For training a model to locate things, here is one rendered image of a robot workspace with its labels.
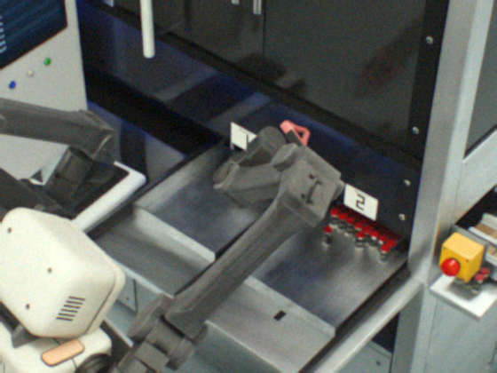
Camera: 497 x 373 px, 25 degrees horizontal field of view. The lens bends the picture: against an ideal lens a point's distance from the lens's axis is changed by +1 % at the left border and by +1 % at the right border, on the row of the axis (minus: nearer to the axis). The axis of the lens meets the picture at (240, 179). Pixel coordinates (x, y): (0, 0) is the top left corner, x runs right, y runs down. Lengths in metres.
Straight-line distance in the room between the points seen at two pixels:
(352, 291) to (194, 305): 0.72
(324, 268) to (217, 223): 0.29
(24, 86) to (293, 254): 0.77
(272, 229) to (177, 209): 0.94
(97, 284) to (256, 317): 0.63
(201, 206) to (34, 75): 0.52
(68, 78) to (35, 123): 0.91
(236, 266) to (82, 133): 0.46
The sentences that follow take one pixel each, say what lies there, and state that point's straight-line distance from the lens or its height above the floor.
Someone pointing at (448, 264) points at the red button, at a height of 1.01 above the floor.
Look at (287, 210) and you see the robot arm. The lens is 1.71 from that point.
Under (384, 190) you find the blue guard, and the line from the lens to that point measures 2.42.
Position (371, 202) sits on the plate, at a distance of 2.47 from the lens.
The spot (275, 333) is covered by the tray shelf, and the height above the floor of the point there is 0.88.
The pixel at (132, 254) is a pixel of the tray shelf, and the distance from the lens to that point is 2.55.
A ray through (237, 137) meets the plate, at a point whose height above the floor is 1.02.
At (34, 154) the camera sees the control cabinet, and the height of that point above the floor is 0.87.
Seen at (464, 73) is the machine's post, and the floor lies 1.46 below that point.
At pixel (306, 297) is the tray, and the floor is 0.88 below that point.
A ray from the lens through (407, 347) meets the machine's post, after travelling 2.69.
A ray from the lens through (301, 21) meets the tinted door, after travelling 2.35.
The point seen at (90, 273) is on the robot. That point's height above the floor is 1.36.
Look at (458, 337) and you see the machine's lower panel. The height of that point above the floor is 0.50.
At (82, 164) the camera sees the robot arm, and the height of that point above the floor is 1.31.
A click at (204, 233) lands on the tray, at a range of 2.59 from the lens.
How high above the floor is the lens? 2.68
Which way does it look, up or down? 41 degrees down
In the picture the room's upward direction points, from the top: 1 degrees clockwise
